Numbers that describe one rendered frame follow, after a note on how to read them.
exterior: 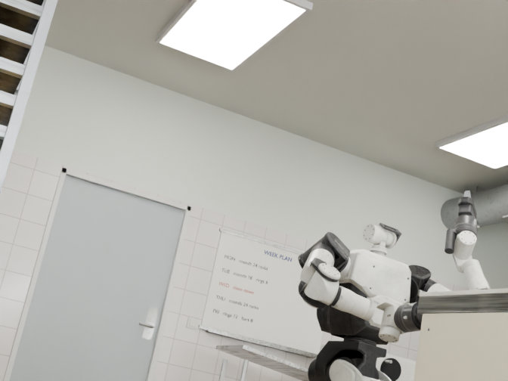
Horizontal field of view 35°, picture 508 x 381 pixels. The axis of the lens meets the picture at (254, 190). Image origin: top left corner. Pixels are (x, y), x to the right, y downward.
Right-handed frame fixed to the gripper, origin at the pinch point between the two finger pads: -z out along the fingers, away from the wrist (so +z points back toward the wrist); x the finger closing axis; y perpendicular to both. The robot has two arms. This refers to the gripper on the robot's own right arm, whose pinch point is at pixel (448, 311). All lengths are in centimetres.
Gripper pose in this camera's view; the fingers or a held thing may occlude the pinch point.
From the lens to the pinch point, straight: 253.9
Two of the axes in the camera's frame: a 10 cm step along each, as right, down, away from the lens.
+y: -7.9, -0.5, -6.1
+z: -6.1, 2.4, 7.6
